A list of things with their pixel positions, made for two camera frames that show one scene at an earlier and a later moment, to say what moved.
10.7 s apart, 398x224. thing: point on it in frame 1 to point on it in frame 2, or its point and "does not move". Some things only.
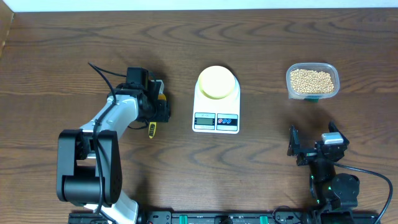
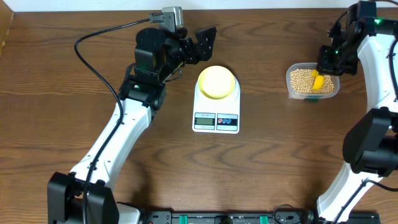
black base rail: [241, 217] does not move
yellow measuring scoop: [153, 125] to [319, 81]
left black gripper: [162, 114] to [203, 54]
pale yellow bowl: [216, 82] does not move
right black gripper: [294, 149] to [324, 67]
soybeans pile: [309, 81] does not move
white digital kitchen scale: [221, 116] does not move
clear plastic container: [312, 81] does not move
